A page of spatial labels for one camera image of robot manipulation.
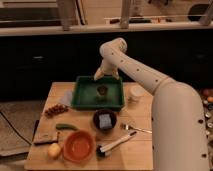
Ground dark brown bowl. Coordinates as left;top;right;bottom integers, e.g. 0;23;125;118
93;109;117;131

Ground white handled brush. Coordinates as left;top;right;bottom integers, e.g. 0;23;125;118
96;131;137;157

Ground dark cup in tray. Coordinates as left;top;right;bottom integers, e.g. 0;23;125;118
97;86;107;96

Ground white cup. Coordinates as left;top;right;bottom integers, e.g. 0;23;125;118
129;86;144;102

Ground blue grey sponge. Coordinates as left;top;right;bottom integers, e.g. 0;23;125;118
99;114;112;129

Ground bunch of brown grapes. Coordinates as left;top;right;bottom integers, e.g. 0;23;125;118
44;104;68;117

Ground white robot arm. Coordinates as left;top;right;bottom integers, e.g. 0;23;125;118
94;38;210;171

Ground orange bowl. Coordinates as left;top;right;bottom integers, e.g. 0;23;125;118
63;130;95;163

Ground green chili pepper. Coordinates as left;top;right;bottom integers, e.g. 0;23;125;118
56;124;78;131

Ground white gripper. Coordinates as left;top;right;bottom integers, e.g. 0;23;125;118
94;59;120;80

